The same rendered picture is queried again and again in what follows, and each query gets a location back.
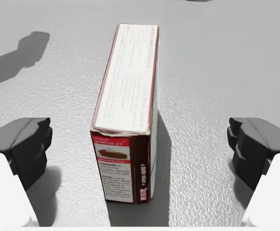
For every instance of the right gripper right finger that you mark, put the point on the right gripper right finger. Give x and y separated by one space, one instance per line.
274 192

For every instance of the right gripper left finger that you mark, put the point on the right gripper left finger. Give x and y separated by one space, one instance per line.
2 187

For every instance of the red and white carton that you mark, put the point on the red and white carton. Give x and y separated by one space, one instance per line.
127 96

